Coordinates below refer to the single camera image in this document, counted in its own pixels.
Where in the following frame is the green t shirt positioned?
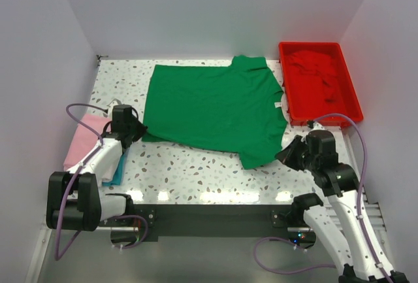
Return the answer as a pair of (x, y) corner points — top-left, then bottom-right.
(142, 56), (287, 169)

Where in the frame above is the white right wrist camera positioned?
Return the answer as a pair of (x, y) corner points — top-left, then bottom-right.
(307, 120), (326, 132)

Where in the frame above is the folded pink t shirt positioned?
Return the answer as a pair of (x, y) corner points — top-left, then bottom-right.
(63, 114), (110, 171)

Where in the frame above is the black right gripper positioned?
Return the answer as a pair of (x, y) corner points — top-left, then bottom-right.
(275, 135), (317, 171)

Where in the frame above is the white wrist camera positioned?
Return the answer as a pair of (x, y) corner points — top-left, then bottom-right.
(105, 99), (122, 114)
(307, 120), (326, 132)

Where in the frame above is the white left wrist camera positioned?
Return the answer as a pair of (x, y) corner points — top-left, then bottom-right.
(105, 99), (122, 114)

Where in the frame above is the folded teal t shirt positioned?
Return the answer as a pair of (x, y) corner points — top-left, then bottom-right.
(102, 153), (127, 187)

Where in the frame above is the red plastic bin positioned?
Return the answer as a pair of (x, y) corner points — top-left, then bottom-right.
(278, 42), (364, 126)

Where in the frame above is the aluminium frame rail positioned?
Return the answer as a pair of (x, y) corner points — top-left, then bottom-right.
(39, 132), (389, 283)

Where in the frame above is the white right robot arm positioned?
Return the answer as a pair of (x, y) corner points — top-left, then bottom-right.
(276, 129), (408, 282)

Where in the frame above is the folded white t shirt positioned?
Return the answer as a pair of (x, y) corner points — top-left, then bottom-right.
(101, 162), (118, 182)

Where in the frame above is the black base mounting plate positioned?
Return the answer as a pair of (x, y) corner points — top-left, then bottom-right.
(109, 203), (317, 244)

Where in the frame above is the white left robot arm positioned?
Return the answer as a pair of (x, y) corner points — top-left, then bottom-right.
(46, 104), (147, 231)

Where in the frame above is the red t shirt in bin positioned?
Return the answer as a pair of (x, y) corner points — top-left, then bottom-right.
(286, 50), (340, 118)

